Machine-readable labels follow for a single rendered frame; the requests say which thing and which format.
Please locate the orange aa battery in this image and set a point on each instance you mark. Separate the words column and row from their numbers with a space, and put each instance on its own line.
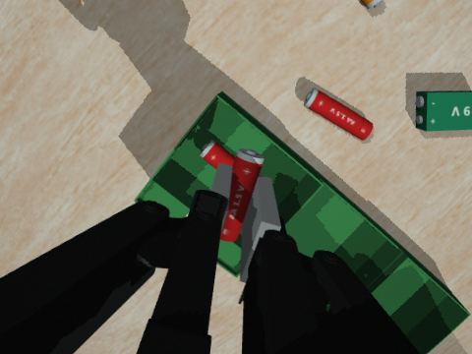
column 370, row 3

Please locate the red aa battery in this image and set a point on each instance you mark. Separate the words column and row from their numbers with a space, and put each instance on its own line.
column 213, row 153
column 338, row 114
column 245, row 172

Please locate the green 9v battery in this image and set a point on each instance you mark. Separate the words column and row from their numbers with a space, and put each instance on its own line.
column 447, row 110

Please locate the green three-compartment bin rack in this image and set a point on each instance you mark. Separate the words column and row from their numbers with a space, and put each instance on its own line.
column 329, row 220

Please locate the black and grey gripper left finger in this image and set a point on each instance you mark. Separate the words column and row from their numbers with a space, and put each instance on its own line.
column 56, row 302

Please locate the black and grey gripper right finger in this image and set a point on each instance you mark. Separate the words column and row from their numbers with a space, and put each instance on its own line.
column 280, row 317

